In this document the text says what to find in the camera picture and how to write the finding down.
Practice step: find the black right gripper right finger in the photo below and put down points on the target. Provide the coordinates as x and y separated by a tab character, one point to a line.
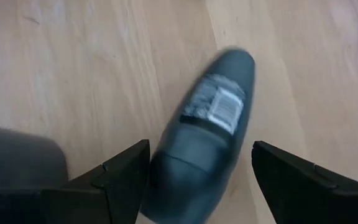
315	199

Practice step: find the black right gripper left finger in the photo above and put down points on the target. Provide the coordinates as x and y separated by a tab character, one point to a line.
73	205

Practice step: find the gray deodorant stick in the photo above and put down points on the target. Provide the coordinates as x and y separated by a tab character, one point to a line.
197	161

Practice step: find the gray plastic bin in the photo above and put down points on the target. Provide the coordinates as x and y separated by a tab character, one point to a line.
17	155

